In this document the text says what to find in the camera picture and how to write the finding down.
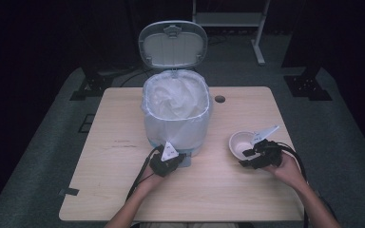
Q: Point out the dark tape strip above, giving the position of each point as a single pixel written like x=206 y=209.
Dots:
x=69 y=191

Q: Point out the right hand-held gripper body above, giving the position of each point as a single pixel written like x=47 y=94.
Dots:
x=267 y=155

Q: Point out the floor outlet box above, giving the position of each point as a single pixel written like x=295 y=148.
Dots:
x=87 y=123

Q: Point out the person's left hand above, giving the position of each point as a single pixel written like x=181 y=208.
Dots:
x=150 y=183

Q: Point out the person's right hand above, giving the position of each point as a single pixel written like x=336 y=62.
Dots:
x=286 y=172

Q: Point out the white pedal trash can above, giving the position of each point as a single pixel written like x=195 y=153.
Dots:
x=173 y=44

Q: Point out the white plastic trash bag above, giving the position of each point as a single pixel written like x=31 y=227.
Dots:
x=176 y=101

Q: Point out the white metal stand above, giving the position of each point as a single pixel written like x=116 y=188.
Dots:
x=231 y=19

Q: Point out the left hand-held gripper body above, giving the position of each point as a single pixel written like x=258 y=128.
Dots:
x=163 y=163

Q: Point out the black stand base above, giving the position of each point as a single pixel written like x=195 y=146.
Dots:
x=90 y=87
x=307 y=87

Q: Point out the white paper bowl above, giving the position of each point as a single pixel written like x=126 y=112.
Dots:
x=239 y=144

